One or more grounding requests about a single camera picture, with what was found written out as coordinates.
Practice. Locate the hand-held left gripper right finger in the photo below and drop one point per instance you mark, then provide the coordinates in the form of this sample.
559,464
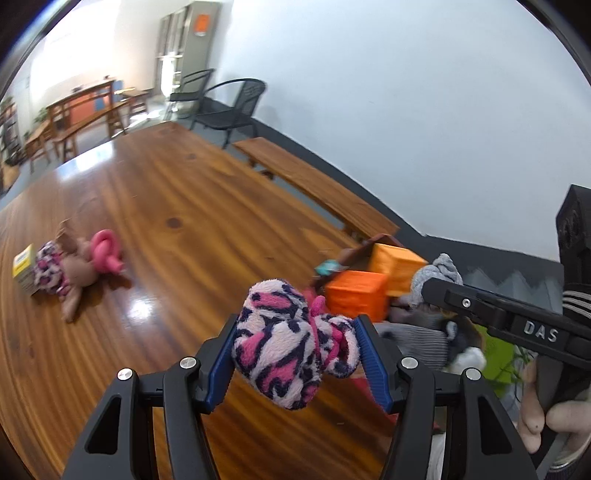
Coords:
374,362

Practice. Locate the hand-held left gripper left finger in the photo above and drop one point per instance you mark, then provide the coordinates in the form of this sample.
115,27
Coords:
217,374

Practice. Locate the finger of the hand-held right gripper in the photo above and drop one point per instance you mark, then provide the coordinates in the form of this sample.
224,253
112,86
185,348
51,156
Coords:
466,302

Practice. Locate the grey ribbed knit glove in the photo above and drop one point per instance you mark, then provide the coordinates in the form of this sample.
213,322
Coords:
415,344

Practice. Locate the pink leopard plush toy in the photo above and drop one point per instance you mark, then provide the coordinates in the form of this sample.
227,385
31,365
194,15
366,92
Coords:
277,350

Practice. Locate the orange plastic box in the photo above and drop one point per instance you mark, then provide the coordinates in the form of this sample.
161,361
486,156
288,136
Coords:
397,265
355,293

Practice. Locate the person's right forearm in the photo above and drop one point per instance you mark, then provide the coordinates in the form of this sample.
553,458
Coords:
577,304

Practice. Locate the person's right hand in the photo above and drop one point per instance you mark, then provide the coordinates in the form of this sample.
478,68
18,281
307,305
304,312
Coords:
531,415

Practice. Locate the beige plush toy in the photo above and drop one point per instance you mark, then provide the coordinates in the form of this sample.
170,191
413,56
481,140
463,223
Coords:
466,359

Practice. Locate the teal binder clip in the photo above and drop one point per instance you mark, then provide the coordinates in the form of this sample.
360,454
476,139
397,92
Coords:
328,266

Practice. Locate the brown plush toy leopard dress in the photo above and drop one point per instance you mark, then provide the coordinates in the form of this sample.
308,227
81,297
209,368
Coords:
76,272

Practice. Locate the long wooden bench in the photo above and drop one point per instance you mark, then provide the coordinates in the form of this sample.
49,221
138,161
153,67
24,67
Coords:
300,175

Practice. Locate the small yellow carton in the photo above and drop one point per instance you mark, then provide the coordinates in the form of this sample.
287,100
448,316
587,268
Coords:
25,272

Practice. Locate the black metal armchair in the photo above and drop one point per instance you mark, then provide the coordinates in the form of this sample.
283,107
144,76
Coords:
182,96

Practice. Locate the black mesh-back metal chair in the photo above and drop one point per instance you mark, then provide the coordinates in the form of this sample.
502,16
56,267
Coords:
251,94

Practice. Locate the low wooden bench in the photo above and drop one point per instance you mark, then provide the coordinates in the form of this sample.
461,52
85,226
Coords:
87,122

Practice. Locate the small wooden stool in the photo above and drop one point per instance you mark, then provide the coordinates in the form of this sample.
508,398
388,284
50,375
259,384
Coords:
135,94

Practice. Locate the wooden table with red panel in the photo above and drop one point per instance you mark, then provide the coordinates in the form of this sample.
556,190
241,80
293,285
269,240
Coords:
83,104

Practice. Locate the plant shelf rack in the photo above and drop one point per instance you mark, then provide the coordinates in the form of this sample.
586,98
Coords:
9,134

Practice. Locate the grey metal cabinet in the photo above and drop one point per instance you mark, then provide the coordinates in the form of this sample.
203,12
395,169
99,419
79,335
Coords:
196,50

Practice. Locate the orange cabinet sign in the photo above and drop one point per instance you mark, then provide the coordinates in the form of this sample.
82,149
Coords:
201,24

